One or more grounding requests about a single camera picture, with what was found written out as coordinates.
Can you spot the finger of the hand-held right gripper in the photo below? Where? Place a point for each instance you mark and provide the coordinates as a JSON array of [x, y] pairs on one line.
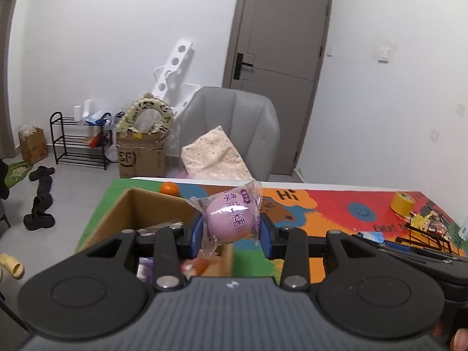
[[409, 261], [420, 251]]

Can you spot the white plastic holder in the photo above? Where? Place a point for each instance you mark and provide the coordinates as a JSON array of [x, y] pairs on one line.
[[86, 109]]

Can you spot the red item on rack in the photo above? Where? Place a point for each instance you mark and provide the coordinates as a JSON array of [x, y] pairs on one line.
[[97, 142]]

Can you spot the yellow small packets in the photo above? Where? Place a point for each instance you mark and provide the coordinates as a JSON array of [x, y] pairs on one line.
[[424, 221]]

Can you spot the colourful small packets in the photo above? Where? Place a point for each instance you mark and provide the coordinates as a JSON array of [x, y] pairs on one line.
[[440, 223]]

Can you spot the grey upholstered chair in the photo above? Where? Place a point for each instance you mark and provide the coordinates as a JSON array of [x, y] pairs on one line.
[[234, 117]]

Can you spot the yellow slipper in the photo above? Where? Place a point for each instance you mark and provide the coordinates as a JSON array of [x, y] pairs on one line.
[[12, 266]]

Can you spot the white plastic bag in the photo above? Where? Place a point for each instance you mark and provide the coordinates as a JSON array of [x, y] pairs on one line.
[[110, 152]]

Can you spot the white wall outlet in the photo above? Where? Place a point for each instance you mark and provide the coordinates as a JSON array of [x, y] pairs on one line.
[[461, 109], [434, 136]]

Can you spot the small brown cardboard box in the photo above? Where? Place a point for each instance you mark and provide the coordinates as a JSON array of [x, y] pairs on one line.
[[34, 148]]

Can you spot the pink round snack packet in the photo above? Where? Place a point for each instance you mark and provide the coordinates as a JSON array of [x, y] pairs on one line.
[[228, 219]]

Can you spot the blue round snack packet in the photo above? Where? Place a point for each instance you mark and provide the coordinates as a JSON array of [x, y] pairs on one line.
[[367, 236]]

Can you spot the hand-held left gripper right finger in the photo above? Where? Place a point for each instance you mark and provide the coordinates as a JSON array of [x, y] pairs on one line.
[[266, 237]]

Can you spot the person's right hand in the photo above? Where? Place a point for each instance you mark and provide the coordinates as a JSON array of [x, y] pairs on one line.
[[459, 338]]

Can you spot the green floor mat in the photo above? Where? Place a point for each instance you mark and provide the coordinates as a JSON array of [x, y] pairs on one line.
[[18, 172]]

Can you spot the black metal shoe rack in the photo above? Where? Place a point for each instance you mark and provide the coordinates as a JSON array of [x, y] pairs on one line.
[[73, 137]]

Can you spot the grey brown door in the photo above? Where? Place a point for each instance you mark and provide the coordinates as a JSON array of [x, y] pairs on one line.
[[278, 98]]

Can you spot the colourful printed table mat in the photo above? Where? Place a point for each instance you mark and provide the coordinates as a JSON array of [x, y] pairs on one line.
[[329, 212]]

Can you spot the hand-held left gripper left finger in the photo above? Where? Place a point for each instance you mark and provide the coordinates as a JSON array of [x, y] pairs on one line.
[[195, 236]]

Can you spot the white spray bottle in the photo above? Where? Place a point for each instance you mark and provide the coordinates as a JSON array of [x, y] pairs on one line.
[[464, 228]]

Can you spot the yellow tape roll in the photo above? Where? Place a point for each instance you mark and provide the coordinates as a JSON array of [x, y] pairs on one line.
[[403, 202]]

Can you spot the blue plastic bag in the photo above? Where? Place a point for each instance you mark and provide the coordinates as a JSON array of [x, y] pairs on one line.
[[97, 119]]

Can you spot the white light switch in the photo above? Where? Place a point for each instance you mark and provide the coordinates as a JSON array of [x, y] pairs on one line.
[[384, 54]]

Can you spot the large printed cardboard carton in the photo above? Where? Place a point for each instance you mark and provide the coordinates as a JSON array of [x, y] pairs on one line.
[[140, 159]]

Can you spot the orange fruit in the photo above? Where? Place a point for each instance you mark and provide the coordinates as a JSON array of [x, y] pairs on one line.
[[169, 189]]

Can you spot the white rack with holes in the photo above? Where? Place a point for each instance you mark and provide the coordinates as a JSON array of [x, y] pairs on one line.
[[175, 58]]

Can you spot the orange red snack packet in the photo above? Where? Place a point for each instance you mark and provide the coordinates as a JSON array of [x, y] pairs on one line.
[[193, 267]]

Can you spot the cream dotted pillow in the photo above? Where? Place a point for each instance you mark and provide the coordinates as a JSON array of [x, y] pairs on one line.
[[215, 157]]

